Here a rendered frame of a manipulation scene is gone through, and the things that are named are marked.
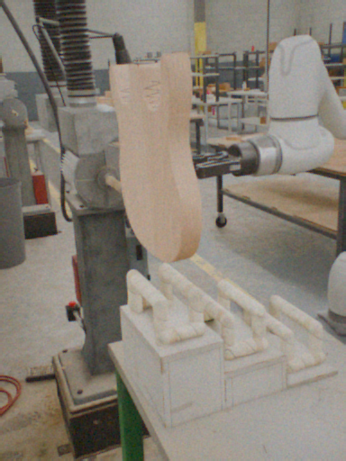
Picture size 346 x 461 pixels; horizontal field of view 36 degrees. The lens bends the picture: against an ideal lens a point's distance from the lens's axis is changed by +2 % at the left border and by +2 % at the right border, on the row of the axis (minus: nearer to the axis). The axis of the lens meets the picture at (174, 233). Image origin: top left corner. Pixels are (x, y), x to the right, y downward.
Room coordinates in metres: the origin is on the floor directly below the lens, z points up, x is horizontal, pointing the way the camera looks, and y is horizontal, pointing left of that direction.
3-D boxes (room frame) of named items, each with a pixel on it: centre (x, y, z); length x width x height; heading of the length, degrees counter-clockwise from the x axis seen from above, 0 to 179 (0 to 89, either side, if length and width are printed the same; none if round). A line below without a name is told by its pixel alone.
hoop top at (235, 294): (1.19, -0.15, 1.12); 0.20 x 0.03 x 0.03; 23
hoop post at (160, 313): (1.02, 0.04, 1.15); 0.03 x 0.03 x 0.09
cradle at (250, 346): (1.09, -0.15, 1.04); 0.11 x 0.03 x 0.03; 114
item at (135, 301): (1.17, 0.10, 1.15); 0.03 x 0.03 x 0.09
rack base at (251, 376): (1.17, -0.11, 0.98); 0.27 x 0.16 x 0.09; 24
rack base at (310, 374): (1.23, -0.25, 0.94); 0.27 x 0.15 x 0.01; 24
